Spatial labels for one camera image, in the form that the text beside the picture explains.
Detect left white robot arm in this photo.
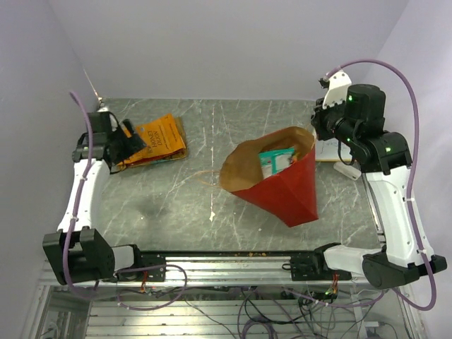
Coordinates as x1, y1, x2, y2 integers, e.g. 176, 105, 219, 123
42, 109, 146, 285

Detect purple cable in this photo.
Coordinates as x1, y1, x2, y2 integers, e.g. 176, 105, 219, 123
326, 59, 438, 311
63, 90, 188, 299

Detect Doritos chip bag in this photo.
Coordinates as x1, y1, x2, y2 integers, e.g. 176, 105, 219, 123
112, 117, 189, 174

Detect aluminium rail frame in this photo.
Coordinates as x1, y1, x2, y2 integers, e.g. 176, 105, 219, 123
30, 252, 425, 338

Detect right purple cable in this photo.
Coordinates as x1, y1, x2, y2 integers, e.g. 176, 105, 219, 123
326, 59, 438, 311

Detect white notepad board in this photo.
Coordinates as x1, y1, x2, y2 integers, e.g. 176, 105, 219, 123
315, 139, 352, 162

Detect orange Kettle chip bag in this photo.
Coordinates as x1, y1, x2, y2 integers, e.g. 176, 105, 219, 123
121, 113, 187, 167

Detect red brown paper bag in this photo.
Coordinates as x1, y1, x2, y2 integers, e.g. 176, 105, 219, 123
218, 126, 319, 227

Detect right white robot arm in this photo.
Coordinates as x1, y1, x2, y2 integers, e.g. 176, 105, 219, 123
311, 83, 448, 290

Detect loose wires under table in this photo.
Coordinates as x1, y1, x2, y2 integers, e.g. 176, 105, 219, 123
116, 275, 389, 339

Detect teal snack packet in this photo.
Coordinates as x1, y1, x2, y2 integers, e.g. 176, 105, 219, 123
258, 148, 295, 179

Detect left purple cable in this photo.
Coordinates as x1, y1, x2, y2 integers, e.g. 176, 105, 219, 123
63, 90, 188, 299

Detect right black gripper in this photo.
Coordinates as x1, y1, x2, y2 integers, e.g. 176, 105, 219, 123
311, 93, 359, 147

